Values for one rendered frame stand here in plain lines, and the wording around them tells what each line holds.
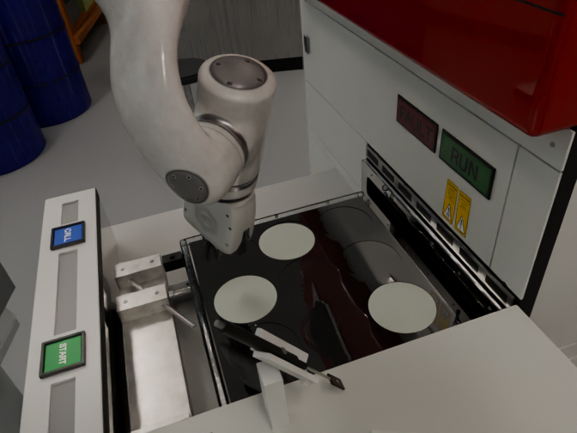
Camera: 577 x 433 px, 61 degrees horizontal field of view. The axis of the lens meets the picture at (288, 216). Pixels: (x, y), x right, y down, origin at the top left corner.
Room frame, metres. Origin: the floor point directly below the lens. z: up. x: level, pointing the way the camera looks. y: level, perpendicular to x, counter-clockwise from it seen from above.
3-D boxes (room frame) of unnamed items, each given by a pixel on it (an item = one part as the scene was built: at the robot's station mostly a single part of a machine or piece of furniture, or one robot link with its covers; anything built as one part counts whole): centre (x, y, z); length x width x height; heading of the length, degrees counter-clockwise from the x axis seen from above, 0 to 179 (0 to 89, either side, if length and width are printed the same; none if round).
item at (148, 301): (0.55, 0.25, 0.89); 0.08 x 0.03 x 0.03; 105
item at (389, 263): (0.56, -0.02, 0.90); 0.34 x 0.34 x 0.01; 15
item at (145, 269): (0.63, 0.27, 0.89); 0.08 x 0.03 x 0.03; 105
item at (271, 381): (0.30, 0.02, 1.03); 0.06 x 0.04 x 0.13; 105
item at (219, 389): (0.52, 0.15, 0.90); 0.38 x 0.01 x 0.01; 15
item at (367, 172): (0.63, -0.22, 0.89); 0.44 x 0.02 x 0.10; 15
